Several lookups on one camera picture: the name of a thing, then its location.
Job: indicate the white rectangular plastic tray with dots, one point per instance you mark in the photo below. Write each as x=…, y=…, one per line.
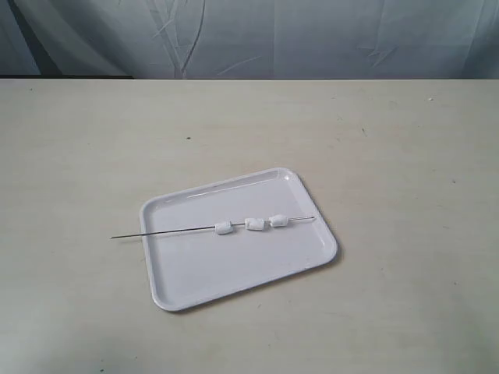
x=190, y=269

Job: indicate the grey wrinkled backdrop curtain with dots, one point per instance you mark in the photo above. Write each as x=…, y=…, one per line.
x=251, y=39

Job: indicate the white marshmallow piece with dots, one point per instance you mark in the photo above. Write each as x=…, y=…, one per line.
x=223, y=228
x=278, y=221
x=255, y=224

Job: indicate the thin metal skewer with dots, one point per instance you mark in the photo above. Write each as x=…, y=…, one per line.
x=204, y=228

